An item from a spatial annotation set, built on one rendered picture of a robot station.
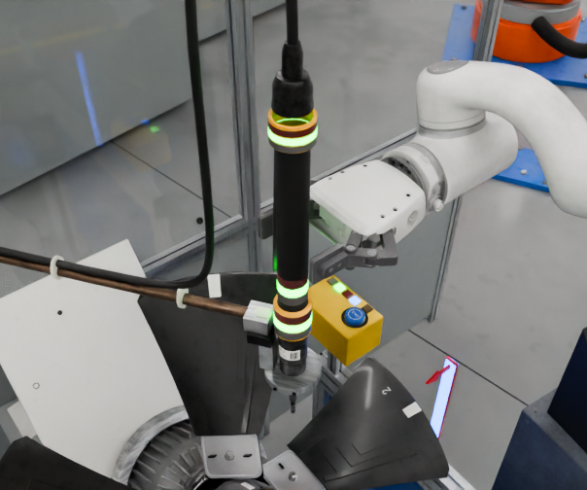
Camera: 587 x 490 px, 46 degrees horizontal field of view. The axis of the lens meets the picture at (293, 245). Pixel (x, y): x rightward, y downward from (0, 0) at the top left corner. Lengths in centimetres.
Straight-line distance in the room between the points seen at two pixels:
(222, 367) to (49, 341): 30
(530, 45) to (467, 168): 385
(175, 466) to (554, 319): 217
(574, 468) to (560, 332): 153
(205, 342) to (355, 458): 30
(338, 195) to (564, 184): 23
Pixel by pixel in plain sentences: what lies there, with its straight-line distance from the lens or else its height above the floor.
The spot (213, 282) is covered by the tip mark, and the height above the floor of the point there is 144.
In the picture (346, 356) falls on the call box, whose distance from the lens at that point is 143.
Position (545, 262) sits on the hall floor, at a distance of 327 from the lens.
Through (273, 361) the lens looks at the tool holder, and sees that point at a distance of 84.
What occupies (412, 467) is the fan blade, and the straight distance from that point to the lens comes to 116.
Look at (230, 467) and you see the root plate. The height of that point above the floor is 124.
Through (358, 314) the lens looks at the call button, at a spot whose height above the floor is 108.
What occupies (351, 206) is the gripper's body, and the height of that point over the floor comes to 168.
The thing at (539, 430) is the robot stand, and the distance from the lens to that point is 153.
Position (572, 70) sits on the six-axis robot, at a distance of 473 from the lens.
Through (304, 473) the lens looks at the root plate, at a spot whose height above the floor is 118.
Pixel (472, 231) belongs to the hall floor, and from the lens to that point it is 333.
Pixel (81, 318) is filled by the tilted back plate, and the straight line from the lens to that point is 117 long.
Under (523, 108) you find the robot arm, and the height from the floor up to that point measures 177.
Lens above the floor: 214
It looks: 43 degrees down
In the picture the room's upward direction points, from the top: straight up
